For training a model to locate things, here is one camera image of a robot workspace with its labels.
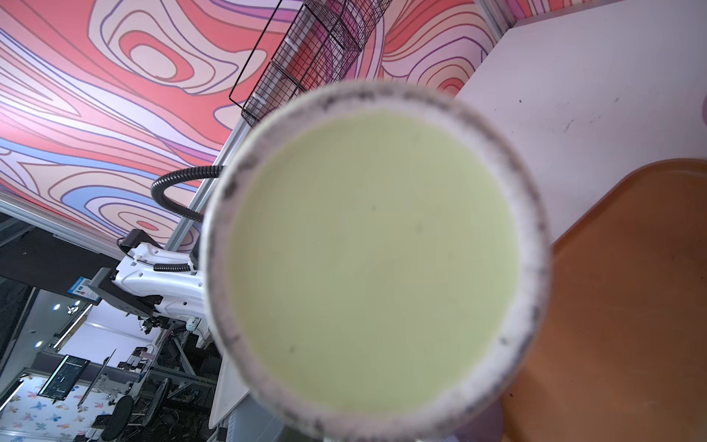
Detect brown wooden tray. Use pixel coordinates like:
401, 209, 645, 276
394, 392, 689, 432
502, 159, 706, 441

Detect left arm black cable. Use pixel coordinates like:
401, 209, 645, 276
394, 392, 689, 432
150, 164, 226, 225

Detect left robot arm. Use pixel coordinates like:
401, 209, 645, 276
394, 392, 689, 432
88, 228, 212, 348

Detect black wire basket left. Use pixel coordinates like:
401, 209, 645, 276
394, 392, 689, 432
230, 1, 390, 127

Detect light green mug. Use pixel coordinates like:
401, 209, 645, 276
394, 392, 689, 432
201, 82, 552, 441

